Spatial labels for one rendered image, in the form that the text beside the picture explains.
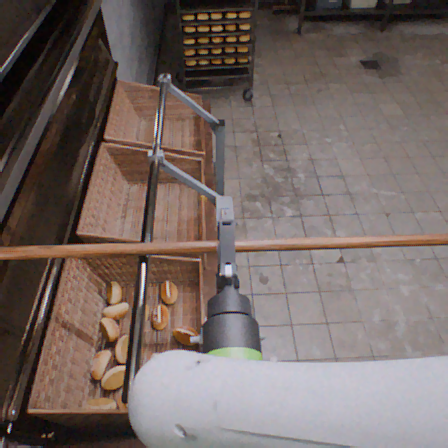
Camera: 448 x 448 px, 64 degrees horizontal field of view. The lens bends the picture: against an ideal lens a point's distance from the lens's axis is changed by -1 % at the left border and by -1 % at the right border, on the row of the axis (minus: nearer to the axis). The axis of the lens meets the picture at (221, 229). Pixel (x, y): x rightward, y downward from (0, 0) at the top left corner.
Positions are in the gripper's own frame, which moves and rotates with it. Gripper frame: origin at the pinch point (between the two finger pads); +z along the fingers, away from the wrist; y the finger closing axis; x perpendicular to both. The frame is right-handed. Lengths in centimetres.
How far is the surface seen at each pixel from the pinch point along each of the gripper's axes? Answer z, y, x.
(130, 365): -20.7, 16.3, -19.0
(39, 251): 5.3, 13.1, -42.5
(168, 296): 25, 70, -20
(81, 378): -6, 68, -47
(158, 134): 54, 16, -19
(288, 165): 174, 134, 59
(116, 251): 5.0, 13.6, -24.7
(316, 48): 381, 134, 126
